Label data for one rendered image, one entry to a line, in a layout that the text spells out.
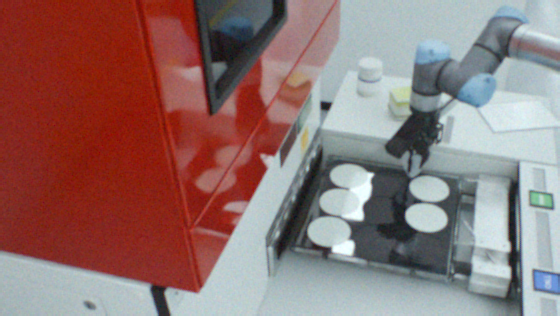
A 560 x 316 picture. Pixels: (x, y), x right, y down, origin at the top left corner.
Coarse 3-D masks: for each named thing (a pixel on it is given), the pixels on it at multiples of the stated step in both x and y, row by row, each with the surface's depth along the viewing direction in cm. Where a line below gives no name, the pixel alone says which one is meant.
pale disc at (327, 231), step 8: (312, 224) 129; (320, 224) 129; (328, 224) 129; (336, 224) 129; (344, 224) 130; (312, 232) 127; (320, 232) 127; (328, 232) 127; (336, 232) 127; (344, 232) 127; (320, 240) 125; (328, 240) 125; (336, 240) 125; (344, 240) 125
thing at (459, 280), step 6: (294, 252) 132; (318, 258) 132; (348, 264) 130; (354, 264) 130; (378, 270) 129; (384, 270) 129; (408, 276) 128; (414, 276) 127; (456, 276) 124; (462, 276) 124; (468, 276) 124; (438, 282) 127; (444, 282) 126; (450, 282) 126; (456, 282) 125; (462, 282) 125; (468, 282) 124
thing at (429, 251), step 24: (384, 168) 146; (360, 192) 138; (384, 192) 139; (408, 192) 139; (312, 216) 131; (336, 216) 132; (360, 216) 132; (384, 216) 132; (312, 240) 125; (360, 240) 126; (384, 240) 126; (408, 240) 126; (432, 240) 126; (408, 264) 120; (432, 264) 120
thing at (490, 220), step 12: (480, 192) 142; (492, 192) 142; (480, 204) 139; (492, 204) 139; (504, 204) 139; (480, 216) 135; (492, 216) 135; (504, 216) 135; (480, 228) 132; (492, 228) 132; (504, 228) 132; (504, 240) 129; (504, 264) 123; (468, 288) 121; (480, 288) 119; (492, 288) 118; (504, 288) 118
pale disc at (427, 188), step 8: (424, 176) 144; (416, 184) 141; (424, 184) 141; (432, 184) 141; (440, 184) 141; (416, 192) 139; (424, 192) 139; (432, 192) 139; (440, 192) 139; (448, 192) 139; (432, 200) 137
